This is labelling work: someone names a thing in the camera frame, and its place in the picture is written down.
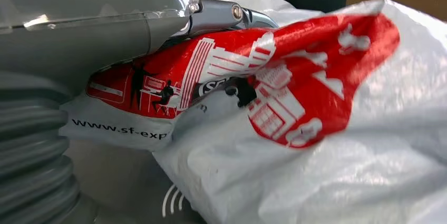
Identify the white courier bag red print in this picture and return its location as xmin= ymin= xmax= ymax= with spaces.
xmin=59 ymin=0 xmax=447 ymax=224

